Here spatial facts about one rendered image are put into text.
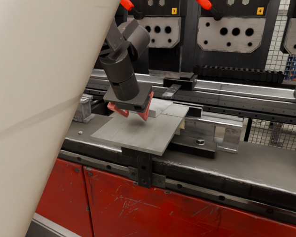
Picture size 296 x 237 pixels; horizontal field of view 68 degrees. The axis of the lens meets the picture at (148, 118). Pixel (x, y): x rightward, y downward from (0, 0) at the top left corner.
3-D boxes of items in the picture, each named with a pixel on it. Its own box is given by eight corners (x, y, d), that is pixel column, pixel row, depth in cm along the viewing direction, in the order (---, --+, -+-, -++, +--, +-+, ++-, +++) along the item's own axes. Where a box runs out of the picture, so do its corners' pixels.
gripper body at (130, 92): (115, 84, 55) (105, 61, 50) (153, 89, 52) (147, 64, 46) (105, 104, 52) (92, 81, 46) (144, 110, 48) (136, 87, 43)
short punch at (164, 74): (148, 76, 70) (148, 45, 66) (150, 75, 71) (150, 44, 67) (178, 79, 66) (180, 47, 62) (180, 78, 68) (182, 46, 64)
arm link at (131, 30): (67, 34, 41) (95, 22, 35) (100, 2, 46) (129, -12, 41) (105, 82, 48) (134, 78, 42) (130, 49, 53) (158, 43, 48)
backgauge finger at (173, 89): (149, 99, 78) (149, 86, 76) (170, 80, 100) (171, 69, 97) (182, 104, 74) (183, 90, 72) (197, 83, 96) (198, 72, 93)
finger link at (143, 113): (134, 106, 61) (125, 82, 53) (158, 110, 58) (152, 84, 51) (124, 126, 57) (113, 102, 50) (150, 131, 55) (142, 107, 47)
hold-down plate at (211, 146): (123, 139, 74) (122, 131, 73) (130, 132, 79) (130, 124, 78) (214, 159, 64) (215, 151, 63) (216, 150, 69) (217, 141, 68)
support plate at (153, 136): (90, 139, 52) (89, 136, 52) (136, 101, 74) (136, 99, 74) (161, 156, 46) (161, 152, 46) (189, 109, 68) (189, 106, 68)
